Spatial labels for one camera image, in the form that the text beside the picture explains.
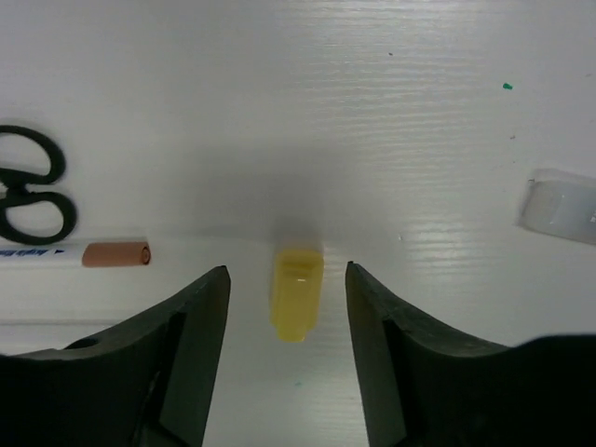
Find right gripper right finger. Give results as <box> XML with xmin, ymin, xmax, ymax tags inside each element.
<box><xmin>345</xmin><ymin>263</ymin><xmax>595</xmax><ymax>446</ymax></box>

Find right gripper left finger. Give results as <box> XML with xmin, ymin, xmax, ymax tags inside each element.
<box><xmin>1</xmin><ymin>266</ymin><xmax>231</xmax><ymax>446</ymax></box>

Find black handled scissors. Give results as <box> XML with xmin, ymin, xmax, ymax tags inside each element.
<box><xmin>0</xmin><ymin>124</ymin><xmax>78</xmax><ymax>247</ymax></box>

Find pencil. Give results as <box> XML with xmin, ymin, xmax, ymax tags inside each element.
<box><xmin>516</xmin><ymin>169</ymin><xmax>595</xmax><ymax>245</ymax></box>

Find white marker brown cap upper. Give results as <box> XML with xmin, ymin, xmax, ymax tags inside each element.
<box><xmin>1</xmin><ymin>240</ymin><xmax>152</xmax><ymax>269</ymax></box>

